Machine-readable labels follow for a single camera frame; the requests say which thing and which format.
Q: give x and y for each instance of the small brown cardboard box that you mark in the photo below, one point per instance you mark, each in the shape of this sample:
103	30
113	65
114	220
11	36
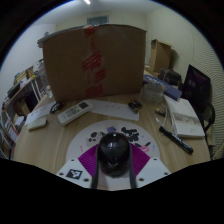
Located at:
160	55

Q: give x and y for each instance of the grey woven container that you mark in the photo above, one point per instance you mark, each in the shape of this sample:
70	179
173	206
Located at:
153	92

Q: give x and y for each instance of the black computer monitor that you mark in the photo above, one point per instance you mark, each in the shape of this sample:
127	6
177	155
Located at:
196	86

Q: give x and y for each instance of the wooden desk with clutter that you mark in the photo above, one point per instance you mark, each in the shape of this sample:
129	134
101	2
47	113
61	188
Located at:
23	88

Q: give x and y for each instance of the black bag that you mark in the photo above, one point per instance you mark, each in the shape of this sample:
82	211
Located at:
170	77

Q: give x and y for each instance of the black marker pen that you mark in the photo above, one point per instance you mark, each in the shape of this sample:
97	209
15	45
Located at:
176	139

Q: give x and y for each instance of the ceiling light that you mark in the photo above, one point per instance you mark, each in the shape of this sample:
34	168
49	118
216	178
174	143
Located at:
87	1

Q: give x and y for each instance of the blue flat box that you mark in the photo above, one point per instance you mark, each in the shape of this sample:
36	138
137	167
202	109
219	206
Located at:
166	86

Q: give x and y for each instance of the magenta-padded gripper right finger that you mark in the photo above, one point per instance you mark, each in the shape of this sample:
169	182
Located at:
140	160

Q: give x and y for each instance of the black binder clips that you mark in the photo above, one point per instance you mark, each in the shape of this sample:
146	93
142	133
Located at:
135	106

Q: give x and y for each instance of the small white flat device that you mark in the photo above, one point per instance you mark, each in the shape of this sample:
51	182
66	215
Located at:
36	123

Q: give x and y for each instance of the large brown cardboard box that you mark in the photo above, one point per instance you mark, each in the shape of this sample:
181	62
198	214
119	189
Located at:
113	63

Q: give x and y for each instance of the white paper sheet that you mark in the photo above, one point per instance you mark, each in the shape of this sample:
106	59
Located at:
115	109
38	113

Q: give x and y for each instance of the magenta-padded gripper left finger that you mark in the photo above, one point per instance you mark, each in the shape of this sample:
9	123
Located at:
87	160

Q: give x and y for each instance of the round white printed mouse pad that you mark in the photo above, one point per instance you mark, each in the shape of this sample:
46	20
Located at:
100	128

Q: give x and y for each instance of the white remote control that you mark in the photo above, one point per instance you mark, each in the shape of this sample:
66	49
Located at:
75	112

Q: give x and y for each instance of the white book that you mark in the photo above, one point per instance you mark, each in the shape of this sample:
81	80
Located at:
185	116

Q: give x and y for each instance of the black computer mouse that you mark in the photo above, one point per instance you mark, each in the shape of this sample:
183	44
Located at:
114	153

